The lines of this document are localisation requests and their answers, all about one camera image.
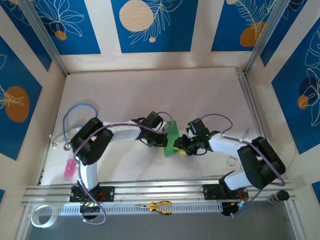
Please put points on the clear tape roll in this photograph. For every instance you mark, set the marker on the clear tape roll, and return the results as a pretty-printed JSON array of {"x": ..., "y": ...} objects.
[{"x": 53, "y": 217}]

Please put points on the yellow black pliers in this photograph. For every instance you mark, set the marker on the yellow black pliers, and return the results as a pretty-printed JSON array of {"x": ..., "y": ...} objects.
[{"x": 156, "y": 207}]

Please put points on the aluminium mounting rail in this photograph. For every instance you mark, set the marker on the aluminium mounting rail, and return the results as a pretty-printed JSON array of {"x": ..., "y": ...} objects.
[{"x": 160, "y": 190}]

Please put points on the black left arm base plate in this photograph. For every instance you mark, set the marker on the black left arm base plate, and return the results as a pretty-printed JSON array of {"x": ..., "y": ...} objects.
[{"x": 107, "y": 193}]

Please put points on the pink plastic container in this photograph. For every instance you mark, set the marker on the pink plastic container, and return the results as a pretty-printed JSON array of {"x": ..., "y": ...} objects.
[{"x": 70, "y": 170}]

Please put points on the black controller board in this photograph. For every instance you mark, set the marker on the black controller board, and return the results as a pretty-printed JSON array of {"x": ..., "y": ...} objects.
[
  {"x": 226, "y": 211},
  {"x": 93, "y": 208}
]

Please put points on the aluminium side rail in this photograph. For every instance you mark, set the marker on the aluminium side rail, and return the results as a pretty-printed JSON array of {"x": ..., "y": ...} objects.
[{"x": 251, "y": 105}]

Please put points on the black left controller board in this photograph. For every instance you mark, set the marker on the black left controller board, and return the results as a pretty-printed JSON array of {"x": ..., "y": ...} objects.
[{"x": 93, "y": 208}]

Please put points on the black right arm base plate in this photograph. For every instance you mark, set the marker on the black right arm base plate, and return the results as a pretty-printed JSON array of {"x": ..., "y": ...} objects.
[{"x": 210, "y": 191}]

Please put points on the aluminium frame post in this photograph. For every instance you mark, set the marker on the aluminium frame post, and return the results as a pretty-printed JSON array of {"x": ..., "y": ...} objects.
[
  {"x": 47, "y": 42},
  {"x": 263, "y": 37}
]

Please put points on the blue stethoscope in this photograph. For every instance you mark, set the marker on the blue stethoscope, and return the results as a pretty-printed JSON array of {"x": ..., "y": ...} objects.
[{"x": 67, "y": 146}]

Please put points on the black right controller board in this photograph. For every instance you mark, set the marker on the black right controller board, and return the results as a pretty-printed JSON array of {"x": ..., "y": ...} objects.
[{"x": 226, "y": 211}]

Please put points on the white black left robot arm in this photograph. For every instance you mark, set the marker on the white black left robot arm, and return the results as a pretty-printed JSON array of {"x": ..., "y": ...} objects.
[{"x": 125, "y": 131}]

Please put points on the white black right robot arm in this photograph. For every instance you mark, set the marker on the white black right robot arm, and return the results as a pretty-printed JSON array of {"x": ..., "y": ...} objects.
[{"x": 222, "y": 145}]

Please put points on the green paper sheet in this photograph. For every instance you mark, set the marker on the green paper sheet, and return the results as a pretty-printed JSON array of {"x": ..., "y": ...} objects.
[{"x": 171, "y": 147}]

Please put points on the dark capped bottle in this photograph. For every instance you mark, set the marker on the dark capped bottle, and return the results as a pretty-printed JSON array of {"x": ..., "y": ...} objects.
[{"x": 282, "y": 195}]

